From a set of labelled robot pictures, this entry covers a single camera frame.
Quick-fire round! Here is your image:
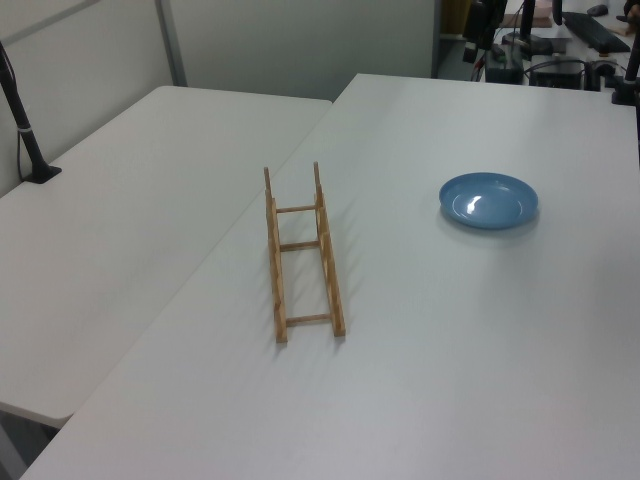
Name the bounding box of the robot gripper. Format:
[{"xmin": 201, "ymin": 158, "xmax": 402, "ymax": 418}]
[{"xmin": 462, "ymin": 0, "xmax": 506, "ymax": 64}]

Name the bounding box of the blue plate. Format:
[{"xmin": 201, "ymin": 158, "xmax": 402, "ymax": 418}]
[{"xmin": 438, "ymin": 171, "xmax": 541, "ymax": 231}]

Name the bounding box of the wooden plate rack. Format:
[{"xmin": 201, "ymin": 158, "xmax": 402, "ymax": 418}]
[{"xmin": 262, "ymin": 160, "xmax": 347, "ymax": 345}]

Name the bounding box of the dark box with green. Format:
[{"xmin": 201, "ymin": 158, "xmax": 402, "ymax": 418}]
[{"xmin": 487, "ymin": 47, "xmax": 524, "ymax": 84}]

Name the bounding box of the tan wooden board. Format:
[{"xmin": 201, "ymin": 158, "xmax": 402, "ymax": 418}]
[{"xmin": 441, "ymin": 0, "xmax": 466, "ymax": 37}]

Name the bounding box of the black monitor stand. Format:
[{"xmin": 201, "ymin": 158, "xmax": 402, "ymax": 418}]
[{"xmin": 502, "ymin": 0, "xmax": 552, "ymax": 57}]

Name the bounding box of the black computer box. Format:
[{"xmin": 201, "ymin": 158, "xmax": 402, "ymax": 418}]
[{"xmin": 529, "ymin": 59, "xmax": 586, "ymax": 90}]

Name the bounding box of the black keyboard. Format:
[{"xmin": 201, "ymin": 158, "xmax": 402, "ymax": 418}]
[{"xmin": 562, "ymin": 10, "xmax": 632, "ymax": 53}]

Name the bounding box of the grey partition post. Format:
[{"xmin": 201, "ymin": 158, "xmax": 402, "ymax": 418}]
[{"xmin": 154, "ymin": 0, "xmax": 189, "ymax": 87}]

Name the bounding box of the black camera stand with white band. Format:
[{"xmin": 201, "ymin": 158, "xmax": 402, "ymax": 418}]
[{"xmin": 0, "ymin": 40, "xmax": 63, "ymax": 186}]

